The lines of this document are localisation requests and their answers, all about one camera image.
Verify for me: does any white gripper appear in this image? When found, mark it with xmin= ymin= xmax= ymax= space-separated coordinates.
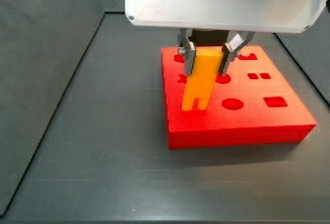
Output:
xmin=126 ymin=0 xmax=328 ymax=76

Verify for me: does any yellow two-pronged peg object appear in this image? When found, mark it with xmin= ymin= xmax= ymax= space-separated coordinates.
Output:
xmin=182 ymin=46 xmax=223 ymax=111

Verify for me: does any dark curved holder block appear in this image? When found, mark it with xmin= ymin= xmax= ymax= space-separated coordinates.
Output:
xmin=190 ymin=30 xmax=230 ymax=46

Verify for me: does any red shape-sorter block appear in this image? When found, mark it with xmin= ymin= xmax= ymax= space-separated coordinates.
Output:
xmin=162 ymin=45 xmax=317 ymax=149

